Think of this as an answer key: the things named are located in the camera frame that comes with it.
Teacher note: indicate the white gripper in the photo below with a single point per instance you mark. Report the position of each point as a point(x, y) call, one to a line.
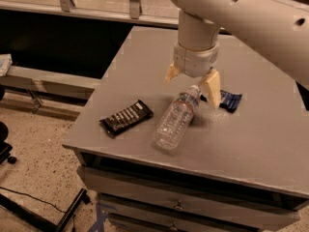
point(195, 61)

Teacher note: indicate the clear plastic water bottle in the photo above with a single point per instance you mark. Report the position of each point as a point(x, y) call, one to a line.
point(176, 119)

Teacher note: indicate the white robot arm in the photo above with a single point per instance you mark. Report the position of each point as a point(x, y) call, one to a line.
point(276, 29)

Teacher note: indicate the blue snack bar wrapper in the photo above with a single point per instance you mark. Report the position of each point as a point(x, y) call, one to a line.
point(229, 101)

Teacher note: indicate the black snack bar wrapper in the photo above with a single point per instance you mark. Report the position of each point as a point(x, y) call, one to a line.
point(127, 118)

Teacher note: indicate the grey drawer cabinet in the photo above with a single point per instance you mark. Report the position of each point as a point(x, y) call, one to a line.
point(245, 171)

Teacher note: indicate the grey metal bench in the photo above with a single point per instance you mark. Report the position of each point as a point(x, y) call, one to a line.
point(55, 86)

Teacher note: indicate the white box on bench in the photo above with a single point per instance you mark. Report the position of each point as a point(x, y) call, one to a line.
point(5, 63)

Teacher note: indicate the black chair wheel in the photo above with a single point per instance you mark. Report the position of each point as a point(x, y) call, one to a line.
point(11, 160)

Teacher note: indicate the metal railing frame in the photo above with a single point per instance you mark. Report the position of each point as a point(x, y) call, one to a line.
point(158, 13)

